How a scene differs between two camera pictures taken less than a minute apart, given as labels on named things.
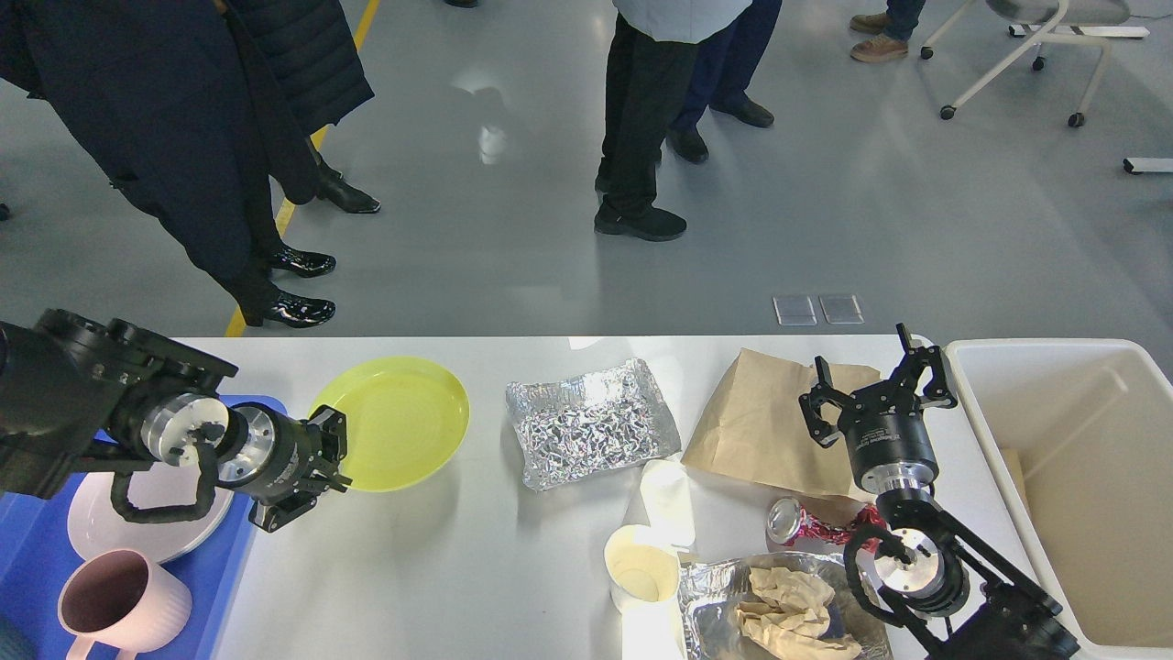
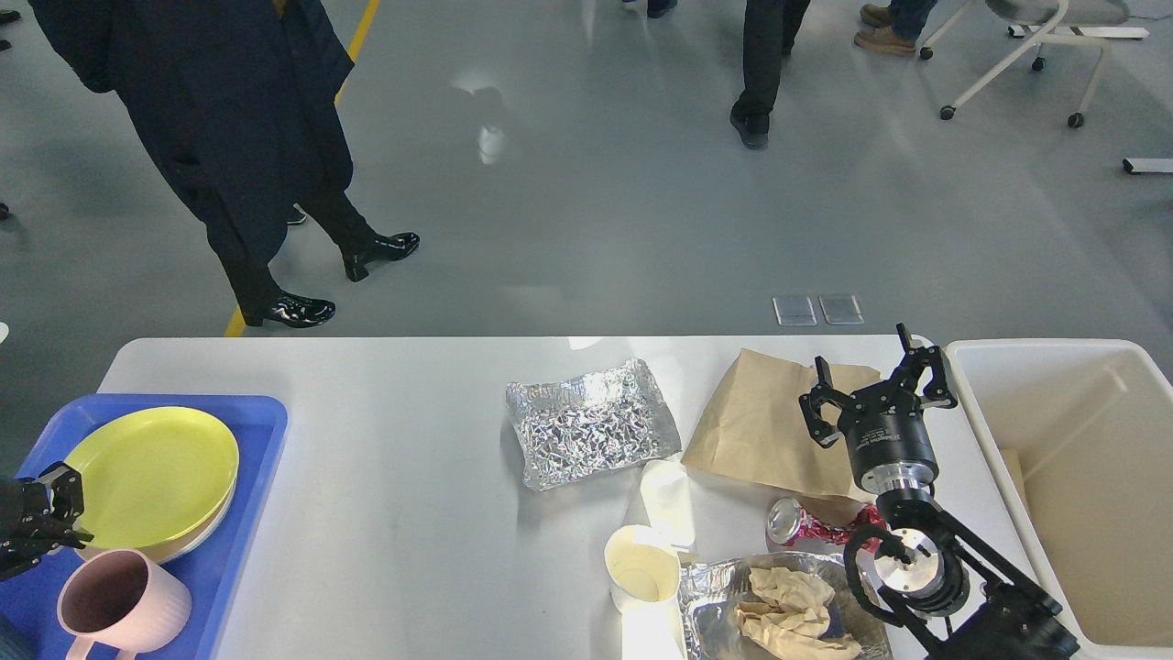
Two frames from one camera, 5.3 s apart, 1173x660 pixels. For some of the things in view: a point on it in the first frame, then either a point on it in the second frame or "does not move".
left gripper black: (278, 457) → (18, 521)
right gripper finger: (812, 402) does not move
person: (651, 48) → (770, 30)
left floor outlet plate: (794, 310) does not move
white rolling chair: (1049, 22) does not move
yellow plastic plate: (406, 419) → (151, 475)
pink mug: (121, 600) does not move
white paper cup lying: (666, 495) does not move
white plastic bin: (1078, 435) does not move
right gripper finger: (937, 393) does not move
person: (725, 64) → (657, 8)
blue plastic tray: (38, 559) does not move
